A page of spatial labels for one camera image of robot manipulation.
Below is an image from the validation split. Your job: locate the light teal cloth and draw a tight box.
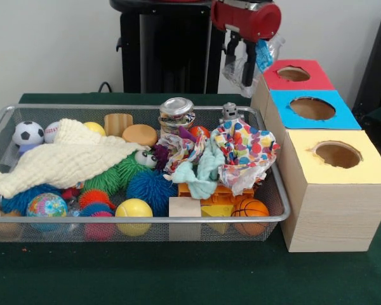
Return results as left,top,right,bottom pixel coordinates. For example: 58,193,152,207
171,126,229,200

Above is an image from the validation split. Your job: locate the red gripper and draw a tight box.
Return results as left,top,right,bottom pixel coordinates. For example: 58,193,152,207
210,0,283,88

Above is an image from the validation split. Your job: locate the black stand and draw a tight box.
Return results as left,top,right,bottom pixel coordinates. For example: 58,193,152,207
351,5,381,117

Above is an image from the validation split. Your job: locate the shallow clear mesh bin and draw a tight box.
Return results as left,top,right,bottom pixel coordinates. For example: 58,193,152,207
0,104,292,244

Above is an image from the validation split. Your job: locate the wooden box with three holes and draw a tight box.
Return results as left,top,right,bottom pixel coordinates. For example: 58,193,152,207
250,58,381,254

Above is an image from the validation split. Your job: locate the crushed bottle with blue label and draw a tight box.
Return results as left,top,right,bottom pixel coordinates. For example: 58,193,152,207
221,33,286,98

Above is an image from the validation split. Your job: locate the yellow ball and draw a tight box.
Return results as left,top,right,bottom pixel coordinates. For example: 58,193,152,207
114,198,154,238

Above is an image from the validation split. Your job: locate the globe print ball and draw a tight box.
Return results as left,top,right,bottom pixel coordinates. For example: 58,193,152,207
25,193,68,231

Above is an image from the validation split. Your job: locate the black and white soccer ball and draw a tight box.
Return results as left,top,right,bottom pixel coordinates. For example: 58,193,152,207
12,121,45,147

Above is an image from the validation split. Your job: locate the cream knitted cloth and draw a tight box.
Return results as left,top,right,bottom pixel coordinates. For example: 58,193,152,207
0,118,147,200

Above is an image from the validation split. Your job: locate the crushed silver metal can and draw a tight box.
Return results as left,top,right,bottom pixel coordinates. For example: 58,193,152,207
158,97,197,135

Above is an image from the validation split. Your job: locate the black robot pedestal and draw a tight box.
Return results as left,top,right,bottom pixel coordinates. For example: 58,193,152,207
109,0,229,95

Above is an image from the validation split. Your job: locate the blue spiky ball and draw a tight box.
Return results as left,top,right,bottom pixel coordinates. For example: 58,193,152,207
126,170,178,217
1,183,64,214

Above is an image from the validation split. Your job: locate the colourful spotted cloth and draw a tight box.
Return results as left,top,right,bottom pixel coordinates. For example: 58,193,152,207
214,119,281,196

